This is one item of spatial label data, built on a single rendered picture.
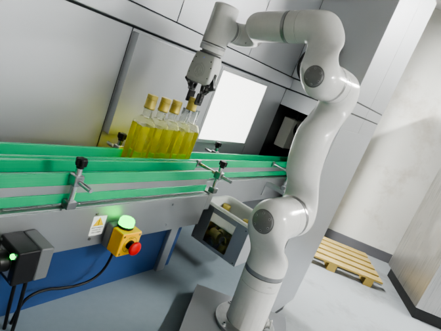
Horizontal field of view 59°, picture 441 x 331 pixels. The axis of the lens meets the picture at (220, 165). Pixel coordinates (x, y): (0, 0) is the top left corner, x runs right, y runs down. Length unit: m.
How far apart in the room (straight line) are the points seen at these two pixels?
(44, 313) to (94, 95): 0.64
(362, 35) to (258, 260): 1.39
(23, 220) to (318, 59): 0.77
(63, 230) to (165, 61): 0.68
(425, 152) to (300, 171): 4.10
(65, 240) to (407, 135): 4.40
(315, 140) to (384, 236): 4.27
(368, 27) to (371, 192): 3.14
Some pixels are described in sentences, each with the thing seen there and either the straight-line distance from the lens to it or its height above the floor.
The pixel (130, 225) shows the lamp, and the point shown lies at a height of 1.01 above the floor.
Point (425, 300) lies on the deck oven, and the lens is 4.17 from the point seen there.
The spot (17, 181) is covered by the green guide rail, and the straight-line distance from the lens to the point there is 0.92.
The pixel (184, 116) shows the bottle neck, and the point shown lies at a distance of 1.36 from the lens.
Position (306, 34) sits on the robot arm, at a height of 1.65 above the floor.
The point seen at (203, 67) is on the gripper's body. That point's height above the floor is 1.46.
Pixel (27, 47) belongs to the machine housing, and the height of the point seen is 1.35.
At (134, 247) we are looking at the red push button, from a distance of 1.08.
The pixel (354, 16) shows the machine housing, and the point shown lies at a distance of 2.22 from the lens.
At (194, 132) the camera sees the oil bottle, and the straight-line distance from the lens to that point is 1.41.
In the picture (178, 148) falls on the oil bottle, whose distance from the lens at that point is 1.37.
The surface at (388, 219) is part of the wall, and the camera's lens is 5.20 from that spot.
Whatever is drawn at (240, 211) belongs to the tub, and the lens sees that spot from 1.59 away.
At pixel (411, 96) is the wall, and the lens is 4.99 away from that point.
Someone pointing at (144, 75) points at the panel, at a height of 1.37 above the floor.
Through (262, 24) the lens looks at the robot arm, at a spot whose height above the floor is 1.64.
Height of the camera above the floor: 1.49
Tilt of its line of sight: 14 degrees down
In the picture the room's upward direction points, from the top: 21 degrees clockwise
